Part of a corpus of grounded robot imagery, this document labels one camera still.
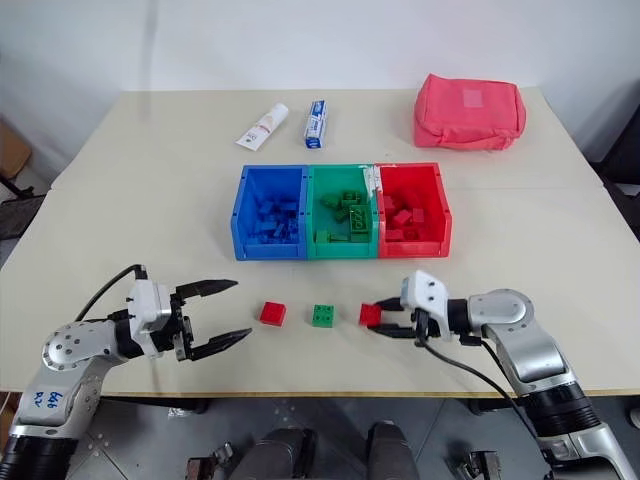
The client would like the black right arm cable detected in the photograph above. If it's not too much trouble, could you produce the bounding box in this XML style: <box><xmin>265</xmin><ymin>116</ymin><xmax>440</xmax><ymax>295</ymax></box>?
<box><xmin>412</xmin><ymin>309</ymin><xmax>557</xmax><ymax>480</ymax></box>

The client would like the large green toy block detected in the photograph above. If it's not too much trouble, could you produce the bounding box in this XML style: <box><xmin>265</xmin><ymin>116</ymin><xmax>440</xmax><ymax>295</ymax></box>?
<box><xmin>348</xmin><ymin>203</ymin><xmax>373</xmax><ymax>243</ymax></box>

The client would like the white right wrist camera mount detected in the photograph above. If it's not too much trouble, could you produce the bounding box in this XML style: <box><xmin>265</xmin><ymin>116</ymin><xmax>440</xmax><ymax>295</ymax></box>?
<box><xmin>399</xmin><ymin>270</ymin><xmax>452</xmax><ymax>339</ymax></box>

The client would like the metal foot bracket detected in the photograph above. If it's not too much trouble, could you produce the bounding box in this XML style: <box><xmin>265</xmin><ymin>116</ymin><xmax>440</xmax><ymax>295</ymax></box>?
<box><xmin>458</xmin><ymin>449</ymin><xmax>502</xmax><ymax>480</ymax></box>
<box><xmin>186</xmin><ymin>441</ymin><xmax>235</xmax><ymax>480</ymax></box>

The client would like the pink fabric pouch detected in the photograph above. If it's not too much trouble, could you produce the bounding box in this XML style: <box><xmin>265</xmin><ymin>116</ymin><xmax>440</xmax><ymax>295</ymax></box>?
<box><xmin>412</xmin><ymin>72</ymin><xmax>528</xmax><ymax>152</ymax></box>

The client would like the dark rounded robot leg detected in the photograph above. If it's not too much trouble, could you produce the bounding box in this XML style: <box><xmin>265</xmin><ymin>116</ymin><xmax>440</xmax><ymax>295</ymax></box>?
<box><xmin>366</xmin><ymin>420</ymin><xmax>420</xmax><ymax>480</ymax></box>
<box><xmin>233</xmin><ymin>426</ymin><xmax>319</xmax><ymax>480</ymax></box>

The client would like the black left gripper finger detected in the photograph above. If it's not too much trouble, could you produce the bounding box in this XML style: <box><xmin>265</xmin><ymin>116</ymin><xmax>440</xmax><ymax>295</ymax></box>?
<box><xmin>191</xmin><ymin>327</ymin><xmax>254</xmax><ymax>363</ymax></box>
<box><xmin>172</xmin><ymin>278</ymin><xmax>240</xmax><ymax>302</ymax></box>

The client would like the green plastic bin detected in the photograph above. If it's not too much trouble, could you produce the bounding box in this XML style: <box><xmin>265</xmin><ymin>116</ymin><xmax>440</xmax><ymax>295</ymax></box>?
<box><xmin>304</xmin><ymin>163</ymin><xmax>383</xmax><ymax>262</ymax></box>

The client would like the white toothpaste tube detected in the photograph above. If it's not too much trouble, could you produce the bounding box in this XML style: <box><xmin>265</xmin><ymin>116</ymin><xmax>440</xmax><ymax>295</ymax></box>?
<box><xmin>235</xmin><ymin>102</ymin><xmax>291</xmax><ymax>152</ymax></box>

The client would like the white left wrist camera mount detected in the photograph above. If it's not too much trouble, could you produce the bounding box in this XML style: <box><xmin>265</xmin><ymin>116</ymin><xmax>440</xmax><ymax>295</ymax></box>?
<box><xmin>126</xmin><ymin>278</ymin><xmax>174</xmax><ymax>359</ymax></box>

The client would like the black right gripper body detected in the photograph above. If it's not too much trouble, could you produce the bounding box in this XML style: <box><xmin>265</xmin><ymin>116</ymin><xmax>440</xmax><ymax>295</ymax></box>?
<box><xmin>397</xmin><ymin>298</ymin><xmax>434</xmax><ymax>347</ymax></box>

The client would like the blue plastic bin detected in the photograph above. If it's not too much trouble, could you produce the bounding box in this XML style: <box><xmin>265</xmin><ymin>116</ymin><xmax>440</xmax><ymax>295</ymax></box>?
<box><xmin>230</xmin><ymin>164</ymin><xmax>311</xmax><ymax>263</ymax></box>

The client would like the brown cardboard box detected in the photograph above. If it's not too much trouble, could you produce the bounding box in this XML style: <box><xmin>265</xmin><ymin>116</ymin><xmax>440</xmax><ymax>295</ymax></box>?
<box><xmin>0</xmin><ymin>121</ymin><xmax>34</xmax><ymax>180</ymax></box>

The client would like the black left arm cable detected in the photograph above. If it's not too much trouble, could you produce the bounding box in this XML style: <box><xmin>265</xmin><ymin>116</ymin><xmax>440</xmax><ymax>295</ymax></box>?
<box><xmin>73</xmin><ymin>263</ymin><xmax>149</xmax><ymax>324</ymax></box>

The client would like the blue and white carton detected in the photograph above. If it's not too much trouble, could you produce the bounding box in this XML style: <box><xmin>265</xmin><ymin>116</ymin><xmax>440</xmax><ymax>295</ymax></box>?
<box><xmin>303</xmin><ymin>99</ymin><xmax>332</xmax><ymax>150</ymax></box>

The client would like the red plastic bin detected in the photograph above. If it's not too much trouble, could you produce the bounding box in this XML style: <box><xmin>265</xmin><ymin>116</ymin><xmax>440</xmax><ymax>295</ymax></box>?
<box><xmin>374</xmin><ymin>161</ymin><xmax>454</xmax><ymax>260</ymax></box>

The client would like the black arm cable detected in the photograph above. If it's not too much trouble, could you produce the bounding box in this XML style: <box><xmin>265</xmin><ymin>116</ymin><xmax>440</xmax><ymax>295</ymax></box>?
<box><xmin>73</xmin><ymin>263</ymin><xmax>149</xmax><ymax>324</ymax></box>
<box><xmin>412</xmin><ymin>309</ymin><xmax>557</xmax><ymax>480</ymax></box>

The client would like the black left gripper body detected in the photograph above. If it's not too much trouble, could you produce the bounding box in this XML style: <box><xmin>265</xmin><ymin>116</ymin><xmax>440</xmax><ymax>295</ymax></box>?
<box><xmin>168</xmin><ymin>294</ymin><xmax>197</xmax><ymax>363</ymax></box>

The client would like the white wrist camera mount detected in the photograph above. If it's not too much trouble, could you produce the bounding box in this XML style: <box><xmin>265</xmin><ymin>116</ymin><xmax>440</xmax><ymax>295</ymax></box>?
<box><xmin>399</xmin><ymin>270</ymin><xmax>452</xmax><ymax>339</ymax></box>
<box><xmin>126</xmin><ymin>278</ymin><xmax>174</xmax><ymax>359</ymax></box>

